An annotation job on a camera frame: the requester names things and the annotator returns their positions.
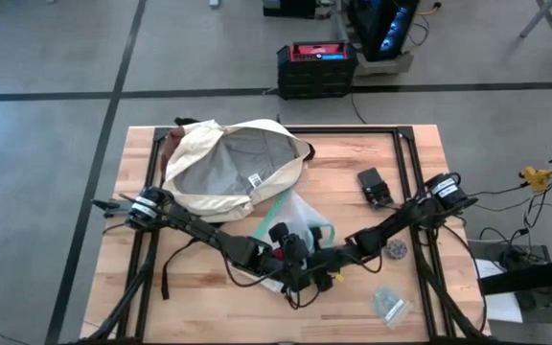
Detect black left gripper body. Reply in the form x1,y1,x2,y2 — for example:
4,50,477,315
254,243,306,284

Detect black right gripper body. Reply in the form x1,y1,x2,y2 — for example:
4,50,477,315
316,243,361,277

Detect large clear teal-edged zip bag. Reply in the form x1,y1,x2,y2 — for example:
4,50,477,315
244,188,337,293

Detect round patterned pouch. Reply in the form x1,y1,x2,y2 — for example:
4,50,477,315
383,238,409,261

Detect small clear zip bag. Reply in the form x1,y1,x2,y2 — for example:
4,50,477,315
371,285,414,330

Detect small black device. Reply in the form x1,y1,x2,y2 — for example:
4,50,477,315
356,166,396,209

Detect cream canvas backpack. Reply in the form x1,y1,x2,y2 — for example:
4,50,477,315
159,116,316,301

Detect grey equipment box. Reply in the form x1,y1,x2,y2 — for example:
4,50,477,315
467,238,552,312

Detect white paper sheet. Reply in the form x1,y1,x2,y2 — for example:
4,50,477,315
474,258,525,325

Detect grey platform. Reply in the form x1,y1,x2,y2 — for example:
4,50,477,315
355,50,415,77

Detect black metal beam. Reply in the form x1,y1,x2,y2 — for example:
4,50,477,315
477,255,552,297

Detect black computer tower blue lights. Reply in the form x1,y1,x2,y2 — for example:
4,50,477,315
347,0,421,62

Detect black crate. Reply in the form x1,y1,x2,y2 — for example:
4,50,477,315
262,0,319,20

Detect white table leg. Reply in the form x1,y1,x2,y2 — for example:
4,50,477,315
518,0,552,39

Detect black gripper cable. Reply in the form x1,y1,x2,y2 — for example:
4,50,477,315
283,282,323,311

